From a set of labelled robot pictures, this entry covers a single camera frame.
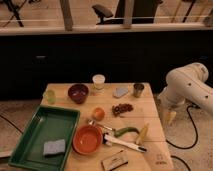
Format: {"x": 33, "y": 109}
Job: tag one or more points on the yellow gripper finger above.
{"x": 168, "y": 117}

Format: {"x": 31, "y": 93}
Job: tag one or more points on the red grape bunch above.
{"x": 121, "y": 108}

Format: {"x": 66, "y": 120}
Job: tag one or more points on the metal spoon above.
{"x": 91, "y": 122}

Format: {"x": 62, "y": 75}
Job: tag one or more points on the red orange bowl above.
{"x": 87, "y": 139}

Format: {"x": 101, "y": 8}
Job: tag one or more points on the black office chair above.
{"x": 143, "y": 13}

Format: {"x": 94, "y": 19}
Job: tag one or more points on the yellow corn cob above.
{"x": 142, "y": 134}

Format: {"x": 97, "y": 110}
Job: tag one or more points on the green translucent cup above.
{"x": 50, "y": 96}

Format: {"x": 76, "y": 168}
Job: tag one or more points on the white cup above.
{"x": 98, "y": 81}

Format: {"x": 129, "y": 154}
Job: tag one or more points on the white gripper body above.
{"x": 170, "y": 99}

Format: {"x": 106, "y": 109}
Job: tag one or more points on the green chili pepper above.
{"x": 122, "y": 131}

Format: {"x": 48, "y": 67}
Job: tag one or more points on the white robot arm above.
{"x": 186, "y": 83}

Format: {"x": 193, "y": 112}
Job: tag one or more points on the dark maroon bowl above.
{"x": 78, "y": 93}

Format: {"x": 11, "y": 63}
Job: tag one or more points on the green plastic tray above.
{"x": 47, "y": 124}

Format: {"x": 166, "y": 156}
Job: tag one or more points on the blue grey sponge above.
{"x": 54, "y": 147}

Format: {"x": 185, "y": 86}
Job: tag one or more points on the orange tomato fruit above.
{"x": 98, "y": 114}

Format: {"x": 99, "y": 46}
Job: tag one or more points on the wooden block eraser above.
{"x": 114, "y": 161}

